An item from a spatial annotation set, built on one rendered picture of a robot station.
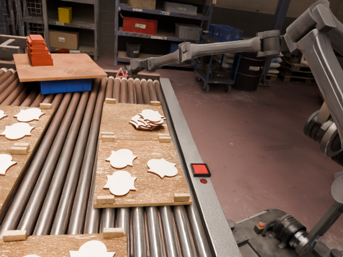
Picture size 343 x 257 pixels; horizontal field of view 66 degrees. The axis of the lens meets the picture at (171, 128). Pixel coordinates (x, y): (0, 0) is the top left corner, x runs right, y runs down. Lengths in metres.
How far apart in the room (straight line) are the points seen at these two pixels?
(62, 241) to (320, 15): 0.90
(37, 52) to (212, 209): 1.42
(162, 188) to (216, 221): 0.23
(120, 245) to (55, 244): 0.18
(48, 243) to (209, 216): 0.52
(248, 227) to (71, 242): 1.37
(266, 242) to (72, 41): 5.03
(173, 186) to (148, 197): 0.12
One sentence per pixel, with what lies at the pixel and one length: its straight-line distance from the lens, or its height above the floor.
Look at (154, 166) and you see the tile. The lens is 1.12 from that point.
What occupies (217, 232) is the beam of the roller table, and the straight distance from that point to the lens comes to 0.97.
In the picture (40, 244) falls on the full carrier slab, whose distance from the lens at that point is 0.89.
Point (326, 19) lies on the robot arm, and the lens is 0.78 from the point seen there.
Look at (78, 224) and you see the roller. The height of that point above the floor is 0.92.
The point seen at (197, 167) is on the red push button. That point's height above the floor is 0.93.
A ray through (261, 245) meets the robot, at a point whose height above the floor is 0.26.
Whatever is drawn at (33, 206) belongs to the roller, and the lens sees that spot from 1.02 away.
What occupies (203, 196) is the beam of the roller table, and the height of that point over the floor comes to 0.92.
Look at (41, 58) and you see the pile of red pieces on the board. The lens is 1.92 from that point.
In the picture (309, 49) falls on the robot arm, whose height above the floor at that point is 1.52.
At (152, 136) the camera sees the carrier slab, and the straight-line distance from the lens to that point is 1.34.
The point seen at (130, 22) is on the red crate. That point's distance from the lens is 5.48.
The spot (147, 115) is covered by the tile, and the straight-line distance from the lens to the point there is 1.39.
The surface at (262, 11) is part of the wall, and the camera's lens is 6.79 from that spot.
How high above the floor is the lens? 1.63
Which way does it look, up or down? 29 degrees down
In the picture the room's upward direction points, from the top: 9 degrees clockwise
